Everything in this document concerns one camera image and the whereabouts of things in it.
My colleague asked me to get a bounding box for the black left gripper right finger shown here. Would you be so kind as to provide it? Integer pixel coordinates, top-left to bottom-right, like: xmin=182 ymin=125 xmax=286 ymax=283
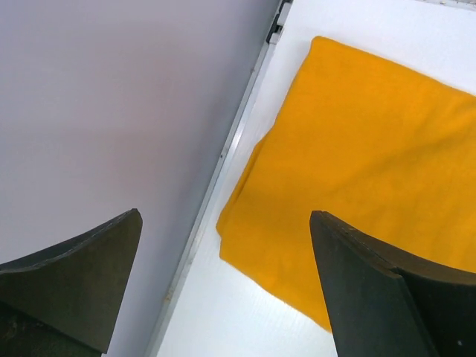
xmin=309 ymin=211 xmax=475 ymax=356

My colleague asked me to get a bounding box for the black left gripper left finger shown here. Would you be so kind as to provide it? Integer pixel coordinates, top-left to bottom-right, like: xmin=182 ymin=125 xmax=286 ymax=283
xmin=1 ymin=209 xmax=143 ymax=354

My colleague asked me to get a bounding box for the yellow t shirt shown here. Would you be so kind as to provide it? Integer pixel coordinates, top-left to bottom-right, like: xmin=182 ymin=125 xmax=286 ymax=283
xmin=216 ymin=37 xmax=475 ymax=329

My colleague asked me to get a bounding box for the aluminium rail frame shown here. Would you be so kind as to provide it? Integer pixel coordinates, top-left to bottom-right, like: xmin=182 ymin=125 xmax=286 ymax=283
xmin=144 ymin=1 xmax=292 ymax=356

